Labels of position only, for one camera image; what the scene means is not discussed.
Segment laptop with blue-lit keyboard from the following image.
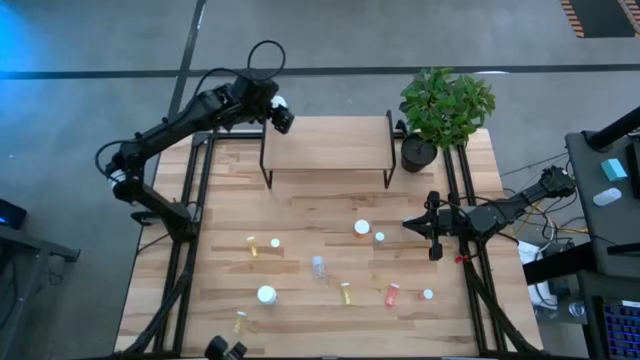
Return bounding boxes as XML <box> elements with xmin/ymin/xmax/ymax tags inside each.
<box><xmin>602</xmin><ymin>299</ymin><xmax>640</xmax><ymax>360</ymax></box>

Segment white paper sheets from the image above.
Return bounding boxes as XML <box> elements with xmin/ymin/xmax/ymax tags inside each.
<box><xmin>517</xmin><ymin>239</ymin><xmax>544</xmax><ymax>266</ymax></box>

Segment black aluminium table frame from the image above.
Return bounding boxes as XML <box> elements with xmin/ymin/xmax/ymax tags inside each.
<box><xmin>114</xmin><ymin>127</ymin><xmax>544</xmax><ymax>360</ymax></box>

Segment black tube on desk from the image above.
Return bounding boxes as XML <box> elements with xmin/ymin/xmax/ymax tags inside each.
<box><xmin>584</xmin><ymin>105</ymin><xmax>640</xmax><ymax>153</ymax></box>

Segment teal box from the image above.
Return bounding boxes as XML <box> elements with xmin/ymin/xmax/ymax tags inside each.
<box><xmin>599</xmin><ymin>157</ymin><xmax>629</xmax><ymax>183</ymax></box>

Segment wooden shelf black metal legs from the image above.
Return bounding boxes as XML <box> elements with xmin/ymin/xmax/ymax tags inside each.
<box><xmin>258</xmin><ymin>109</ymin><xmax>398</xmax><ymax>191</ymax></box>

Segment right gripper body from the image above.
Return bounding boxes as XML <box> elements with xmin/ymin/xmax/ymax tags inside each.
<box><xmin>426</xmin><ymin>190</ymin><xmax>475</xmax><ymax>262</ymax></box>

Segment black device with blue light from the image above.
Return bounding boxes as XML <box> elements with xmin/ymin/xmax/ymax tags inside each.
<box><xmin>0</xmin><ymin>198</ymin><xmax>29</xmax><ymax>231</ymax></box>

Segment green plant in black pot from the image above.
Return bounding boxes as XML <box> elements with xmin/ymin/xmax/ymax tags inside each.
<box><xmin>398</xmin><ymin>67</ymin><xmax>497</xmax><ymax>175</ymax></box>

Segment dark grey desk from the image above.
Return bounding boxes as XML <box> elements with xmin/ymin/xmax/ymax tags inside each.
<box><xmin>564</xmin><ymin>129</ymin><xmax>640</xmax><ymax>281</ymax></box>

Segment dark mat with striped edge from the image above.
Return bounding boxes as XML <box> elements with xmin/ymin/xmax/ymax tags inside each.
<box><xmin>559</xmin><ymin>0</ymin><xmax>640</xmax><ymax>39</ymax></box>

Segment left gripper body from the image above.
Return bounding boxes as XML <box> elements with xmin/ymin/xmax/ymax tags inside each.
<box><xmin>227</xmin><ymin>74</ymin><xmax>280</xmax><ymax>126</ymax></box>

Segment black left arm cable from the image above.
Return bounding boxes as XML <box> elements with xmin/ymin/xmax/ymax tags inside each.
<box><xmin>192</xmin><ymin>39</ymin><xmax>287</xmax><ymax>101</ymax></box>

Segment black rounded device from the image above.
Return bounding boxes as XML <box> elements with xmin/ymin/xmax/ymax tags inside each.
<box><xmin>204</xmin><ymin>335</ymin><xmax>249</xmax><ymax>360</ymax></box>

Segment white computer mouse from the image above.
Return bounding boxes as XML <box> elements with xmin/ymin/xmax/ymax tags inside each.
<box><xmin>592</xmin><ymin>187</ymin><xmax>623</xmax><ymax>208</ymax></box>

